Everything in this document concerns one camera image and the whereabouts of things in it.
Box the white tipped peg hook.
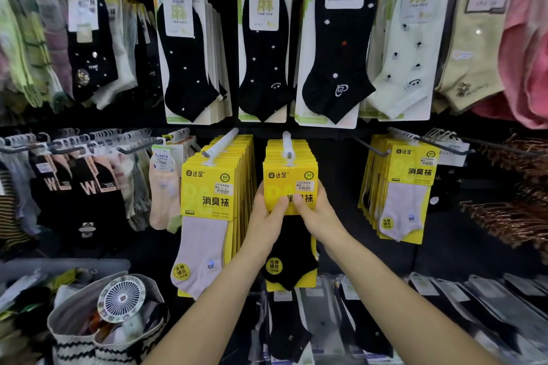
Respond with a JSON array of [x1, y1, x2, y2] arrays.
[[201, 127, 240, 167]]

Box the white handheld fan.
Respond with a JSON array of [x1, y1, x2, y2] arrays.
[[97, 276, 147, 324]]

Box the row black socks white cards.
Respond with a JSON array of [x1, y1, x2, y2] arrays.
[[236, 0, 386, 129]]

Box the cream dotted sock pack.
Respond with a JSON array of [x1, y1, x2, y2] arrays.
[[359, 0, 454, 121]]

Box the clear price tag holder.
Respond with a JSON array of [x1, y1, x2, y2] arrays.
[[436, 142, 471, 167]]

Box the row of clear bagged socks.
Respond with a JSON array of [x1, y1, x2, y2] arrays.
[[248, 273, 548, 365]]

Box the bunch of striped socks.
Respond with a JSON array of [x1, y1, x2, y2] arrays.
[[0, 159, 39, 257]]

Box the white plastic bin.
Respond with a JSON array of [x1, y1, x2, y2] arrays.
[[0, 258, 131, 365]]

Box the beige sock pack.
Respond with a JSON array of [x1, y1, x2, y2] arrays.
[[432, 0, 517, 115]]

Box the person's right forearm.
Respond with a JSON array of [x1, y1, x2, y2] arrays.
[[329, 242, 502, 365]]

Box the row of pastel hanging socks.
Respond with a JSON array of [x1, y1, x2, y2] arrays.
[[0, 0, 74, 113]]

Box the person's left hand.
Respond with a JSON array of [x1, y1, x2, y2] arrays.
[[244, 182, 290, 263]]

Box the yellow packet black sock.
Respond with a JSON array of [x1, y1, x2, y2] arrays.
[[261, 161, 320, 293]]

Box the person's right hand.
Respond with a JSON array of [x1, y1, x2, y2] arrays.
[[293, 182, 350, 258]]

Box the bunch of pastel sock packs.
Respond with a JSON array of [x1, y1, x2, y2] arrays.
[[148, 129, 200, 234]]

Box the pink garments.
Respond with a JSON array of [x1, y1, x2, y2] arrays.
[[470, 0, 548, 130]]

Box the heap of copper hangers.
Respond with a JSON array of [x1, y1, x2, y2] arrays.
[[460, 133, 548, 263]]

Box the person's left forearm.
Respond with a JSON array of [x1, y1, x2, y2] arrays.
[[143, 249, 266, 365]]

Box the black dotted sock white card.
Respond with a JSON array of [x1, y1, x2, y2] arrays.
[[152, 0, 233, 126]]

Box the black dotted tall socks bunch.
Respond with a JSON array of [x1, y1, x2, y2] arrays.
[[67, 0, 138, 111]]

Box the black white zigzag tote bag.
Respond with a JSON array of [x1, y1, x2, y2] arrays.
[[47, 273, 170, 365]]

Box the row black socks peach cuffs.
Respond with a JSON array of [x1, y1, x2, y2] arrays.
[[30, 129, 153, 250]]

